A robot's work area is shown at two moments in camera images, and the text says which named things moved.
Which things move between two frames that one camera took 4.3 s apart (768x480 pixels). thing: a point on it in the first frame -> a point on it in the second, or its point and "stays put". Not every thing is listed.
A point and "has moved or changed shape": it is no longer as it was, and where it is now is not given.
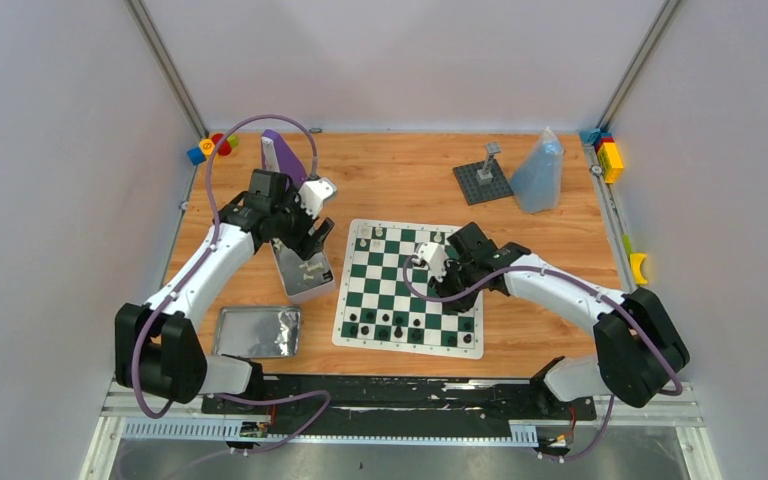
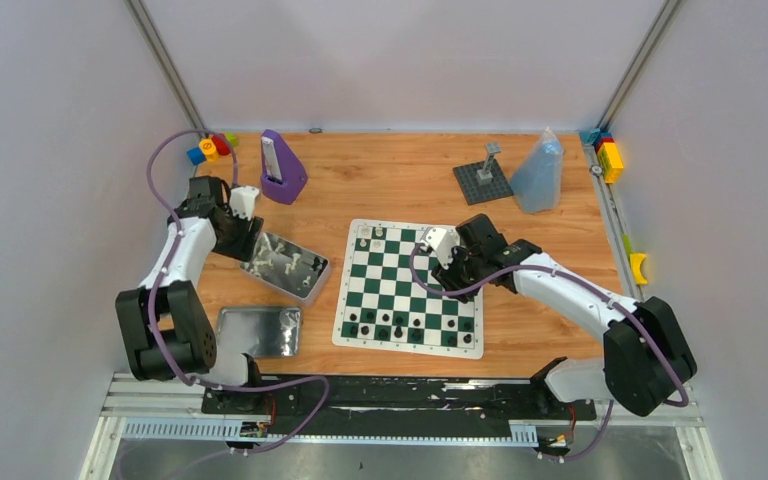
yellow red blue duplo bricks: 608,151 stays put
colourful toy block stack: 208,147 stays put
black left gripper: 308,232 -> 244,239
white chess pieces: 310,267 -> 259,262
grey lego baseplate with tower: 483,181 stays put
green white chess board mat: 375,311 stays put
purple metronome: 277,157 stays put
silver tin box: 303,279 has moved or changed shape
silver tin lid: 258,332 stays put
